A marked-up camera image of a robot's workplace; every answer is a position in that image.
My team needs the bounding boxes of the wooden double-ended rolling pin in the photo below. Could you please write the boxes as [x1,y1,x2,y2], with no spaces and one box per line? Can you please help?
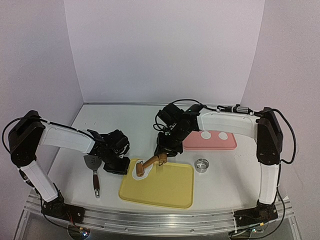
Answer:
[143,153,168,168]

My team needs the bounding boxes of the white dough lump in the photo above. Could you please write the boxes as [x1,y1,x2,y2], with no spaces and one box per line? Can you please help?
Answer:
[131,159,153,181]

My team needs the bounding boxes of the yellow plastic tray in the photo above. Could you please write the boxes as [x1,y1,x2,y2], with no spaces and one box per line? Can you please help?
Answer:
[118,158,194,209]

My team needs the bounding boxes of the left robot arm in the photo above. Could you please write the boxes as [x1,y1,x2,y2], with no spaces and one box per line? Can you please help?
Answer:
[1,110,131,224]

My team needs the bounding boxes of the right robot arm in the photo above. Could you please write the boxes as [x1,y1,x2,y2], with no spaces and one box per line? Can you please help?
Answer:
[154,102,284,227]

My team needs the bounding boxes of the round dumpling wrapper left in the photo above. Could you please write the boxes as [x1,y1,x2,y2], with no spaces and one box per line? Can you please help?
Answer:
[200,131,212,140]

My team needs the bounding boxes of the round dumpling wrapper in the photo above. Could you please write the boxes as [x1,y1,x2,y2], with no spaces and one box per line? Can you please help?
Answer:
[218,132,228,140]
[200,131,212,140]

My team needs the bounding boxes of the round dumpling wrapper right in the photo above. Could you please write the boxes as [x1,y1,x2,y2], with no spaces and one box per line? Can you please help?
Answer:
[218,132,228,140]

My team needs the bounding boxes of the pink plastic tray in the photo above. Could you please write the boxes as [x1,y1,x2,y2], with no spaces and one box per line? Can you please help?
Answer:
[182,130,237,151]

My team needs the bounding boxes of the metal scraper with wooden handle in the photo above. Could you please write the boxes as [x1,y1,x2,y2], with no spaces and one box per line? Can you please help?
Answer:
[83,155,102,199]

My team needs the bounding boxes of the round metal cutter ring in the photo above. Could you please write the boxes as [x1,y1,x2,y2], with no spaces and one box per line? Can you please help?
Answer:
[194,157,210,174]

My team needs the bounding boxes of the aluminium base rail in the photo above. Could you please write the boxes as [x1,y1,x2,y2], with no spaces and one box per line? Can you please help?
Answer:
[13,194,301,240]

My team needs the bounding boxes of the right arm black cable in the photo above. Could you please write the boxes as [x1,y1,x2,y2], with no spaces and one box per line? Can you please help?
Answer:
[152,98,298,165]

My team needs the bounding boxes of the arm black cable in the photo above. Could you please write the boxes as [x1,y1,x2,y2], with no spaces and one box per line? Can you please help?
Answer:
[1,117,48,156]
[152,98,298,165]

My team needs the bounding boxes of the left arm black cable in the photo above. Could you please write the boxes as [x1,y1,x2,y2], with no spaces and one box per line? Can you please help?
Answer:
[1,117,48,156]

